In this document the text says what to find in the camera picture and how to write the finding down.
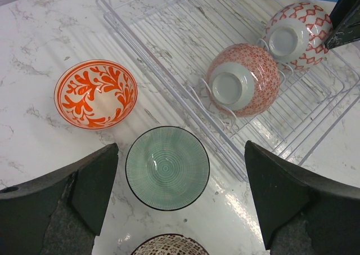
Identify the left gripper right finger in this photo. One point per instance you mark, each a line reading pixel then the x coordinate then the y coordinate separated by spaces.
pixel 299 211

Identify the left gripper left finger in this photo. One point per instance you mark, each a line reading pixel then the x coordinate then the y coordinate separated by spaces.
pixel 61 212

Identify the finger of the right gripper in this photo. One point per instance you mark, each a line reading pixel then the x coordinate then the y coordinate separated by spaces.
pixel 345 22

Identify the blue triangle pattern bowl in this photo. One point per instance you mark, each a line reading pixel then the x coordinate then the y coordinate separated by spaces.
pixel 295 36

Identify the green ribbed bowl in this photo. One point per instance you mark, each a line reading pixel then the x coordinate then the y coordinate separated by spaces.
pixel 167 168

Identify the brown lattice pattern bowl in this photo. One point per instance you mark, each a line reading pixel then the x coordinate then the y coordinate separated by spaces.
pixel 168 244

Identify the orange leaf pattern bowl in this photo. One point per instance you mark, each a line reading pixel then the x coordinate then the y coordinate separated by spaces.
pixel 95 94

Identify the white wire dish rack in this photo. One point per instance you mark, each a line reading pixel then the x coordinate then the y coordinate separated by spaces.
pixel 211 58

